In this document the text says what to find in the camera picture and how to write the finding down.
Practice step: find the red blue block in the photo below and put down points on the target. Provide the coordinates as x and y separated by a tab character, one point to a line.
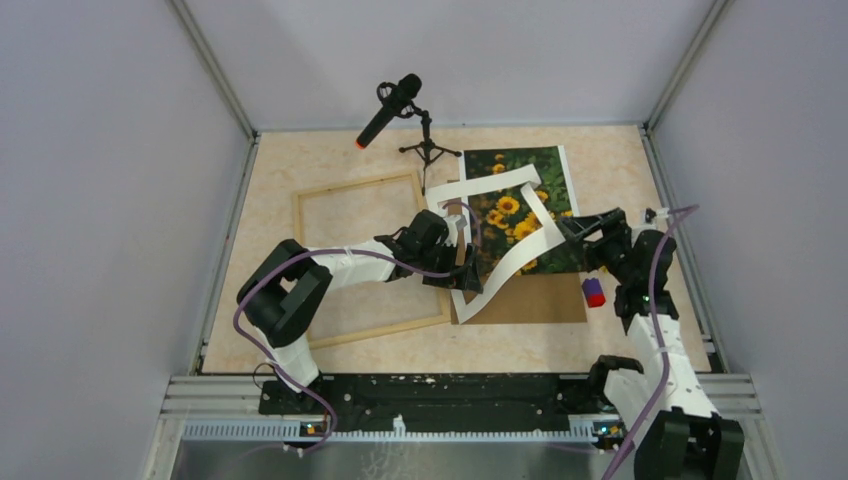
593	293

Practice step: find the white mat board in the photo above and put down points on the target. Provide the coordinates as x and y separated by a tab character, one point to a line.
524	251

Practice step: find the aluminium rail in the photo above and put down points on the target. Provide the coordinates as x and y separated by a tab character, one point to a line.
225	407

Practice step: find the wooden picture frame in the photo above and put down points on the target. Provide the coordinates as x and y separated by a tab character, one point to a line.
305	218

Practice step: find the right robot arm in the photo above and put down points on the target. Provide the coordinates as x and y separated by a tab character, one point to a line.
672	426

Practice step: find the sunflower photo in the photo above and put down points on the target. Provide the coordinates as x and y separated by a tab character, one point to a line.
505	216

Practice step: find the black microphone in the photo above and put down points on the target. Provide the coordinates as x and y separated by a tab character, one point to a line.
397	101

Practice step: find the brown backing board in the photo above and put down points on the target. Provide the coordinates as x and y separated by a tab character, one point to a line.
533	299

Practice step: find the black tripod stand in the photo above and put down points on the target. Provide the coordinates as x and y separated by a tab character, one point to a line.
427	150

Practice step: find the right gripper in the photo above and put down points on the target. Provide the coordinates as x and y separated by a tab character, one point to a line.
584	227

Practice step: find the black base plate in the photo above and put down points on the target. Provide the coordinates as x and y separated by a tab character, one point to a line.
442	403

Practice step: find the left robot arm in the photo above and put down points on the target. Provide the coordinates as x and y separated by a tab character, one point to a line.
278	302

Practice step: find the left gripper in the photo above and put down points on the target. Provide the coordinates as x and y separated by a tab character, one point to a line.
468	282

